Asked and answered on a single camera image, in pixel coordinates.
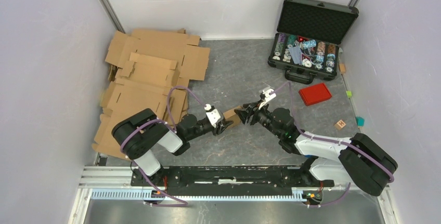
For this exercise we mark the brown cardboard box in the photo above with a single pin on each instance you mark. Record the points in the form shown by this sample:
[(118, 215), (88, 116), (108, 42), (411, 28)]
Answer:
[(231, 116)]

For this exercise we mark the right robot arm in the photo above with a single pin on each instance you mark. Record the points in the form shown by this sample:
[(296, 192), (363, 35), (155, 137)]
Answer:
[(358, 159)]

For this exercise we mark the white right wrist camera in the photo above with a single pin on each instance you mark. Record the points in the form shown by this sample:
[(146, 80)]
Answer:
[(267, 95)]

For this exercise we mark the small orange wooden block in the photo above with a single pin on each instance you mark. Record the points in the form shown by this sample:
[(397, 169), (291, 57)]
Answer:
[(342, 68)]

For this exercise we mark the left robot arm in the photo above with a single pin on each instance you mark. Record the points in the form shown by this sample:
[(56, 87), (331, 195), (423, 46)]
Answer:
[(138, 134)]

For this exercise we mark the teal cube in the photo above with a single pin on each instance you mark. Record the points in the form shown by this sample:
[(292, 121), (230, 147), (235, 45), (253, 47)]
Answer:
[(360, 121)]

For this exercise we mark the black poker chip case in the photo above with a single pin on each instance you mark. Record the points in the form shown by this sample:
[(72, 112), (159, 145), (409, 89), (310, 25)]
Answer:
[(308, 35)]

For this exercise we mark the red flat box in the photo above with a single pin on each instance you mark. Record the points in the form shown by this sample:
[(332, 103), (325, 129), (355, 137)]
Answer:
[(315, 94)]

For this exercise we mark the stack of flat cardboard boxes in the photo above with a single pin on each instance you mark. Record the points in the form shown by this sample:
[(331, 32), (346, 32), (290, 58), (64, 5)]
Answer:
[(150, 69)]

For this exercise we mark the wooden letter cube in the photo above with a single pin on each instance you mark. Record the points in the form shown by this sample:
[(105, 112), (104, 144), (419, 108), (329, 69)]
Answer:
[(340, 124)]

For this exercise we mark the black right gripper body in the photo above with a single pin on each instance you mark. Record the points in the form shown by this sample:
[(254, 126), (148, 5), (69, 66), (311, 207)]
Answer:
[(261, 116)]

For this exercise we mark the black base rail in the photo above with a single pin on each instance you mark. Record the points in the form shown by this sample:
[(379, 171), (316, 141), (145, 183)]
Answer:
[(271, 180)]

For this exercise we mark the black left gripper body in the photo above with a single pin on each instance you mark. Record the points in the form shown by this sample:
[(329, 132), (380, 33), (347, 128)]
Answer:
[(203, 129)]

